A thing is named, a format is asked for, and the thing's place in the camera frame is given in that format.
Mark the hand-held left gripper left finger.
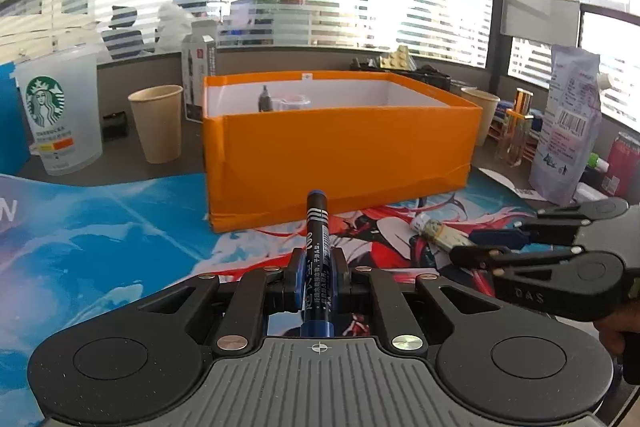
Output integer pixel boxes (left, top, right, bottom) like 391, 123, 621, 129
137, 249, 306, 355

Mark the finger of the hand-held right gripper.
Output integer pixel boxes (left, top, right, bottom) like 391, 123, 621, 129
470, 204, 593, 248
449, 246, 583, 280

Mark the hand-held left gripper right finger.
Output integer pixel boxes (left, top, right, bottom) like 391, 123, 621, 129
330, 249, 503, 353

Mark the small olive patterned tube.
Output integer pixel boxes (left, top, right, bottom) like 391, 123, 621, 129
410, 213, 473, 253

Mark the blue marker pen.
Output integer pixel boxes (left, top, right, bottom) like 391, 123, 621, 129
299, 190, 335, 339

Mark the orange cardboard box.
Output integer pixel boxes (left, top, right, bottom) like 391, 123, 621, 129
202, 70, 483, 234

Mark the person's right hand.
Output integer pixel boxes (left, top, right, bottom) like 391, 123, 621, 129
597, 299, 640, 358

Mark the white paper card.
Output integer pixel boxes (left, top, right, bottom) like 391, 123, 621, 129
477, 167, 546, 202

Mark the glass perfume bottle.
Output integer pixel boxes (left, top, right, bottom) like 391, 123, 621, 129
495, 89, 535, 166

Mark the wooden desk rack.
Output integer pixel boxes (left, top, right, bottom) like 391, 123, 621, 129
487, 99, 543, 148

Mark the white purple pouch bag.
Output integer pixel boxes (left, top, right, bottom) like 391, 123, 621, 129
529, 45, 602, 206

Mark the brown paper cup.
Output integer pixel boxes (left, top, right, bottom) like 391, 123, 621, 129
128, 85, 184, 164
460, 87, 501, 148

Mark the pink bottle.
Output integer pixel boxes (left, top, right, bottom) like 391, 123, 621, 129
602, 132, 640, 198

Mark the printed desk mat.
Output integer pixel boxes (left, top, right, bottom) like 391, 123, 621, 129
0, 167, 556, 427

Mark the yellow building block plate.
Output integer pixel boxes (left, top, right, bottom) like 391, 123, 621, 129
380, 47, 415, 70

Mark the grey partition panel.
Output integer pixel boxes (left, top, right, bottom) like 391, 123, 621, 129
501, 0, 581, 40

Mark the tall clear-window carton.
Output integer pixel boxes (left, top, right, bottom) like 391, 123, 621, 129
181, 33, 217, 122

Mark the frosted cup with green logo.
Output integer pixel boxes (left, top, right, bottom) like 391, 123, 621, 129
14, 46, 103, 176

